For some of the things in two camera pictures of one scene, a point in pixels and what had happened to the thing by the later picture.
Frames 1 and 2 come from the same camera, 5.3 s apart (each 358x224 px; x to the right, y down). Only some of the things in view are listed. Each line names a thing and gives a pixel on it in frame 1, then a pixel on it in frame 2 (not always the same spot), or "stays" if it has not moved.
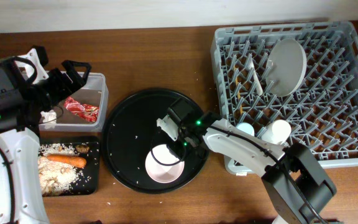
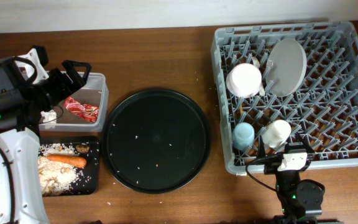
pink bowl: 163,173 -> 243,80
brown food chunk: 81,148 stays
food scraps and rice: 56,178 stays
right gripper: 181,150 -> 271,165
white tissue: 48,116 stays
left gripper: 78,81 stays
